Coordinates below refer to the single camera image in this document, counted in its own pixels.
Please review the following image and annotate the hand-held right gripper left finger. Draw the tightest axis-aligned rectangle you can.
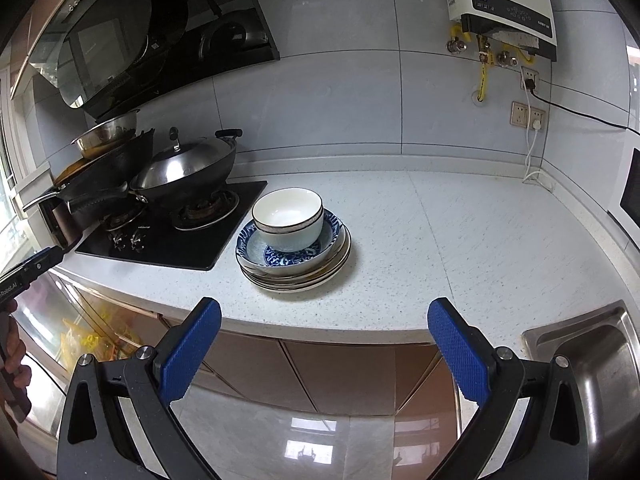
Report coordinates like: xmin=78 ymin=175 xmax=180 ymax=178
xmin=56 ymin=296 xmax=223 ymax=480

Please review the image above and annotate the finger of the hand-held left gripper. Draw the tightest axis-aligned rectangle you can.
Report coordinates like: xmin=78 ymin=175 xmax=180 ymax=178
xmin=22 ymin=246 xmax=66 ymax=283

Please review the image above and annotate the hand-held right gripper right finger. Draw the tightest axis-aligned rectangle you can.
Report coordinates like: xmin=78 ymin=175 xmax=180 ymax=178
xmin=426 ymin=297 xmax=591 ymax=480

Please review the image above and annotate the blue floral ceramic bowl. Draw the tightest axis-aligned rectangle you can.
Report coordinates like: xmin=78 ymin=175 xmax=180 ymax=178
xmin=235 ymin=209 xmax=346 ymax=276

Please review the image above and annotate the small brown-rimmed white bowl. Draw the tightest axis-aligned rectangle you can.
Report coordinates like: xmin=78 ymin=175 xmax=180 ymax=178
xmin=251 ymin=187 xmax=325 ymax=233

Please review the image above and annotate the person's left hand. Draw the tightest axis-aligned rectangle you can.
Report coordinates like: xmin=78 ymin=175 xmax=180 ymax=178
xmin=0 ymin=320 xmax=33 ymax=397

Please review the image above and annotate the black glass gas stove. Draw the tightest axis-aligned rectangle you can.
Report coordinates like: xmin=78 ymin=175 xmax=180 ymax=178
xmin=74 ymin=180 xmax=269 ymax=272

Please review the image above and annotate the black frying pan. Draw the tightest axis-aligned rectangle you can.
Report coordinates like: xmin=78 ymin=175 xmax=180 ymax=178
xmin=22 ymin=129 xmax=157 ymax=211

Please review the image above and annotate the stainless steel sink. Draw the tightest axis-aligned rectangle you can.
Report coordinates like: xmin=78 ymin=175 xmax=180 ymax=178
xmin=520 ymin=300 xmax=640 ymax=480

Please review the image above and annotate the steel basin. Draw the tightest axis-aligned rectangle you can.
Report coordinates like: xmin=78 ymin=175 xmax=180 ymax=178
xmin=71 ymin=108 xmax=142 ymax=159

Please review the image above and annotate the black wok with lid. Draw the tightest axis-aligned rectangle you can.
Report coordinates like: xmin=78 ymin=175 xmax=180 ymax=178
xmin=130 ymin=127 xmax=236 ymax=192

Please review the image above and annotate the white microwave oven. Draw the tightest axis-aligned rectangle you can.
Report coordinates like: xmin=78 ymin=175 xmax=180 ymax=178
xmin=607 ymin=145 xmax=640 ymax=251

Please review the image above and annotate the black range hood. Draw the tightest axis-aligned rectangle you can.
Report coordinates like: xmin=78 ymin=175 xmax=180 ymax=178
xmin=10 ymin=0 xmax=281 ymax=121

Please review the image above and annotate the white power cable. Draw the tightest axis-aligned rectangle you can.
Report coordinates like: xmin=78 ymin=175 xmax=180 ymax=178
xmin=522 ymin=119 xmax=556 ymax=191

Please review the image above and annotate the double wall socket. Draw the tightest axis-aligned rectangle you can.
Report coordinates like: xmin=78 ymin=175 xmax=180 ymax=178
xmin=510 ymin=101 xmax=547 ymax=131

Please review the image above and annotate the black power cable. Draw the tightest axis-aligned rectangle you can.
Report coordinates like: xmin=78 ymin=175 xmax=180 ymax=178
xmin=525 ymin=77 xmax=640 ymax=136

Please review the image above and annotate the yellow gas hose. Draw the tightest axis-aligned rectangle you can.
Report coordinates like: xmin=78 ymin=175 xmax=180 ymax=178
xmin=472 ymin=35 xmax=496 ymax=103

